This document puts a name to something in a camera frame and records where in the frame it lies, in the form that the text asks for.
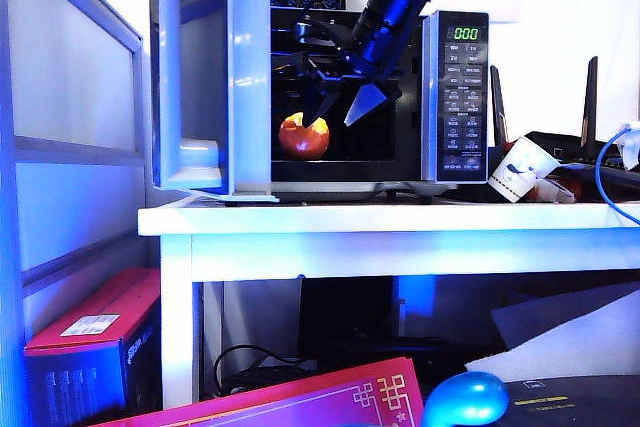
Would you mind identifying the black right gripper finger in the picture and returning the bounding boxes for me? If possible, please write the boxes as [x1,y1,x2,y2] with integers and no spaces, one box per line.
[304,85,345,128]
[342,82,402,129]

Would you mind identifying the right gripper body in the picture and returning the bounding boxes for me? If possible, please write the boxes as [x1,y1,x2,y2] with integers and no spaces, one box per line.
[309,0,435,93]

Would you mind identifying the orange fruit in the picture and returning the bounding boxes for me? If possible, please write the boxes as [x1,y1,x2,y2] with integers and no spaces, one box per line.
[278,111,331,159]

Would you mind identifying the black glass microwave door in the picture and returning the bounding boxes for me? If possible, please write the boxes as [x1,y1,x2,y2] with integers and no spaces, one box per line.
[148,0,281,204]

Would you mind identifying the black Midea microwave oven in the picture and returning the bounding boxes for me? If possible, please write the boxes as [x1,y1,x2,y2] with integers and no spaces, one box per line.
[219,6,490,206]

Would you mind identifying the white table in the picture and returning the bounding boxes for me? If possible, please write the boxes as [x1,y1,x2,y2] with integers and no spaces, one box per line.
[136,195,640,411]

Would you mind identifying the white paper cup blue print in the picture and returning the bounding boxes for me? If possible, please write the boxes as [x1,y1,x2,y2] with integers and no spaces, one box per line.
[487,134,560,203]

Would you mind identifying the red white packet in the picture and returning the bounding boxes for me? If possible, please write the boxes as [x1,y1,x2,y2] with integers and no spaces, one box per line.
[529,175,581,202]

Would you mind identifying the black router with antennas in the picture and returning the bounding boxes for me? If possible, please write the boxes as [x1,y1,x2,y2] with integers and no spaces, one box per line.
[487,55,640,201]

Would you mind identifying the white framed partition panel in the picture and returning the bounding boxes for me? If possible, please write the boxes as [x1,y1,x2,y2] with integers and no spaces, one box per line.
[0,0,147,427]

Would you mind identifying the white tape tag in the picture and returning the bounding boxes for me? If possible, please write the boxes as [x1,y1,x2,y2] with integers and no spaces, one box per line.
[615,119,640,171]

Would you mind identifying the pink gift box gold pattern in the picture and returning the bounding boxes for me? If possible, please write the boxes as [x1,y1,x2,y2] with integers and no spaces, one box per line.
[92,355,424,427]

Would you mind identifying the red black cardboard box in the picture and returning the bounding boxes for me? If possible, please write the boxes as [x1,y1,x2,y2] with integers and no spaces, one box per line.
[22,268,162,427]

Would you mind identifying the shiny blue oval object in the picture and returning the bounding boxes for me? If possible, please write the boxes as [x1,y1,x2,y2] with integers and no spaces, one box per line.
[419,371,510,427]

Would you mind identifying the white foam sheet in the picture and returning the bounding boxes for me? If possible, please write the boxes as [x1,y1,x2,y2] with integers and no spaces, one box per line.
[463,289,640,386]

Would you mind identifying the black box with gold print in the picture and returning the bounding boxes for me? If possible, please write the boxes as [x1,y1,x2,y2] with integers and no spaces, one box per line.
[499,374,640,427]

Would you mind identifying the blue network cable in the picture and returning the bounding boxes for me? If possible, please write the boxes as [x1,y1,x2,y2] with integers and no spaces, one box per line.
[594,125,640,224]

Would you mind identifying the black cable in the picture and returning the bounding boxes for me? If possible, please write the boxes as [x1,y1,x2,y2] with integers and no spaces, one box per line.
[213,344,319,396]

